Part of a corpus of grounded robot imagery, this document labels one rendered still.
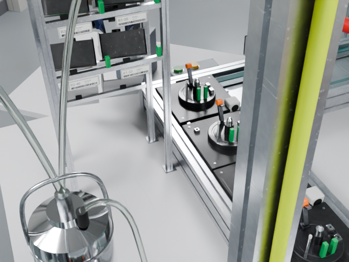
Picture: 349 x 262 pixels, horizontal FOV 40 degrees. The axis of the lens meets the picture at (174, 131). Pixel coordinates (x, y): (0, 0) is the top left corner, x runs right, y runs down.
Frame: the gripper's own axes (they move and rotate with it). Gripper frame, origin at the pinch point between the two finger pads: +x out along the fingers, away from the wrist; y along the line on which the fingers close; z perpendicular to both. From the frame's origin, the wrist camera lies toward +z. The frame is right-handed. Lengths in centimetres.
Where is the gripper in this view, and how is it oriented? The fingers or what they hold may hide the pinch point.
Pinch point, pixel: (115, 26)
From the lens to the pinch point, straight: 164.8
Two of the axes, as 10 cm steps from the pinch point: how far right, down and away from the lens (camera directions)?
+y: 9.9, -1.2, 0.4
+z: -0.4, -5.9, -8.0
